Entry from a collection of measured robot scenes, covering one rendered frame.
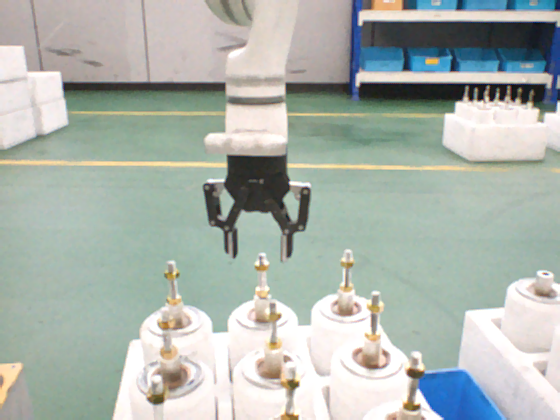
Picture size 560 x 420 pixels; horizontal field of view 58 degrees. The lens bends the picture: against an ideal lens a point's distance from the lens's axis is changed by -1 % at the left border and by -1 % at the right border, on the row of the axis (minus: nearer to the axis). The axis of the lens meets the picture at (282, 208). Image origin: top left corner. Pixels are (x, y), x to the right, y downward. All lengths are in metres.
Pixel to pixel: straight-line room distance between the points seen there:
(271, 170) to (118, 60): 5.43
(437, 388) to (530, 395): 0.16
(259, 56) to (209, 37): 5.13
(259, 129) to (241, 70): 0.07
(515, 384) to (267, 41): 0.57
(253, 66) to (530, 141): 2.36
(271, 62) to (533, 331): 0.54
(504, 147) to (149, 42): 4.10
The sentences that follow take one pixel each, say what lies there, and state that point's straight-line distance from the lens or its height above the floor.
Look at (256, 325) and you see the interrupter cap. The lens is 0.69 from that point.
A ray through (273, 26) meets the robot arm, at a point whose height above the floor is 0.63.
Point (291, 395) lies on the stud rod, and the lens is 0.49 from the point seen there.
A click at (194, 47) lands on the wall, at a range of 5.75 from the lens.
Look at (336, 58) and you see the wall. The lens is 5.61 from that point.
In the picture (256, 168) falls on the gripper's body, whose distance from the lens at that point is 0.60.
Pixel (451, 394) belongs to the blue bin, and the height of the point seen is 0.08.
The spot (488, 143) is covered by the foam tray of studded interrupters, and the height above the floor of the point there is 0.09.
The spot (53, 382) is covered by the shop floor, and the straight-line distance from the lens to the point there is 1.09.
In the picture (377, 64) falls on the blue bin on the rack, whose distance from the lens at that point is 4.94.
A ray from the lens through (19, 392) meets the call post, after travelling 0.58.
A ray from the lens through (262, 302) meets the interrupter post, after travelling 0.70.
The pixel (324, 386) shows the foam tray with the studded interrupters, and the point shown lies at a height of 0.18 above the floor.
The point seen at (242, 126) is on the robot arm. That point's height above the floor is 0.52.
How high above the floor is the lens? 0.62
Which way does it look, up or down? 19 degrees down
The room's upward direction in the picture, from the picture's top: straight up
